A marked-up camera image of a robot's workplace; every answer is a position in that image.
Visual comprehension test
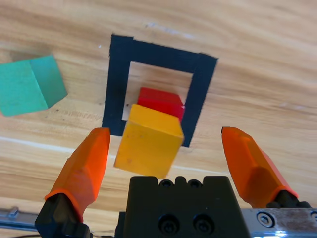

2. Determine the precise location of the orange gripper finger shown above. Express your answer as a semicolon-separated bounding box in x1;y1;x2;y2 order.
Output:
34;127;111;238
221;126;312;209

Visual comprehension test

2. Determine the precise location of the yellow wooden cube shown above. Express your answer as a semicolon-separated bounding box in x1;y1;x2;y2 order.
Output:
113;103;185;179

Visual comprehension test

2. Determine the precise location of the green wooden cube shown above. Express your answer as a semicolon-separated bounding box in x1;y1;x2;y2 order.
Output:
0;54;68;117

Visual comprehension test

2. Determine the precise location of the red wooden cube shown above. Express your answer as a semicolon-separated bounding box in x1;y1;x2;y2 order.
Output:
137;87;186;122

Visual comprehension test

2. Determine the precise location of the black tape square outline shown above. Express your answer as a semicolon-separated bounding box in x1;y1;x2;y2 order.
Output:
102;34;218;148

